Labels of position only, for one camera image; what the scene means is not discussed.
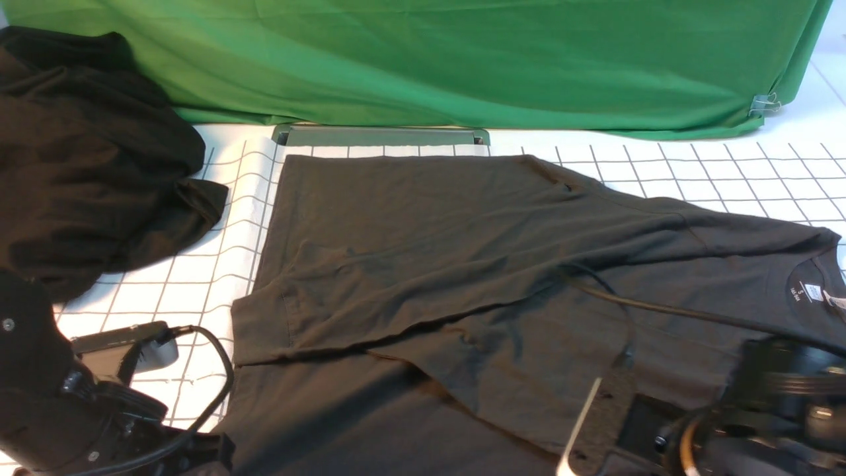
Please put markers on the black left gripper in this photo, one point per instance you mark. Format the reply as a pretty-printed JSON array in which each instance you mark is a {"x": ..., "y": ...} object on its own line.
[{"x": 130, "y": 437}]

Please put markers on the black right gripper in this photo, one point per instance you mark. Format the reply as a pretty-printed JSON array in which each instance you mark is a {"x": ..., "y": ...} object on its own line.
[{"x": 660, "y": 438}]

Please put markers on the gray long-sleeve top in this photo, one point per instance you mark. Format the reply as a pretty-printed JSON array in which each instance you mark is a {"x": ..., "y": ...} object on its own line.
[{"x": 409, "y": 315}]

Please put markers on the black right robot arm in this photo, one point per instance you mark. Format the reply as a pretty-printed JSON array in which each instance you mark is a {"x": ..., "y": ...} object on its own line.
[{"x": 781, "y": 412}]

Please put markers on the white grid paper mat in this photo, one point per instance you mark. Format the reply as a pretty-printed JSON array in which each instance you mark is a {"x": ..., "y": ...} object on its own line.
[{"x": 200, "y": 285}]

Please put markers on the black crumpled garment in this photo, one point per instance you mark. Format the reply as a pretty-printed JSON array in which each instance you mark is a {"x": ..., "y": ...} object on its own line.
[{"x": 98, "y": 172}]

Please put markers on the metal binder clip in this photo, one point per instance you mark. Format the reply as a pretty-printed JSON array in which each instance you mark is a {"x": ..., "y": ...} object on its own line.
[{"x": 764, "y": 104}]

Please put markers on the green backdrop cloth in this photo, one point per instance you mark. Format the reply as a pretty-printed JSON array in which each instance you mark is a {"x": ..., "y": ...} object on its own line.
[{"x": 644, "y": 69}]

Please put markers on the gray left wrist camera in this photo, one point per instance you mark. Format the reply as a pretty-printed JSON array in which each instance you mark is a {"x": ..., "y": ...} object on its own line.
[{"x": 118, "y": 355}]

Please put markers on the white cable tie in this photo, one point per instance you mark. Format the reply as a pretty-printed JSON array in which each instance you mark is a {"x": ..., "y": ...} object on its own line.
[{"x": 564, "y": 465}]

